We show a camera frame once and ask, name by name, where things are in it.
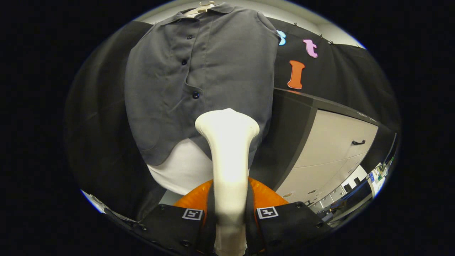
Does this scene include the white dress form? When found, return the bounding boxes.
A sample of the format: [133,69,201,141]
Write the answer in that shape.
[146,1,249,196]

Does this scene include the grey button shirt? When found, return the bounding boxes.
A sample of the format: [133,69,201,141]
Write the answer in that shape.
[124,3,281,167]

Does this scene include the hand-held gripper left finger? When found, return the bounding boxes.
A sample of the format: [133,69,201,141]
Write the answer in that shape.
[132,180,217,256]

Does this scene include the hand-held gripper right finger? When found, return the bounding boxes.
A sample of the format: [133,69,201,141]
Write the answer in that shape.
[245,178,333,256]

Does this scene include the grey top cabinet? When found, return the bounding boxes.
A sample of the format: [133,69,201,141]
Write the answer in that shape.
[249,88,397,207]

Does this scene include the white garment steamer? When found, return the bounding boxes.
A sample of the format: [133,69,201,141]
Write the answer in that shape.
[195,108,260,256]

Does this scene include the pale crumpled sheet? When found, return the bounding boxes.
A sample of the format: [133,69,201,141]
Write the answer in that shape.
[81,190,137,224]

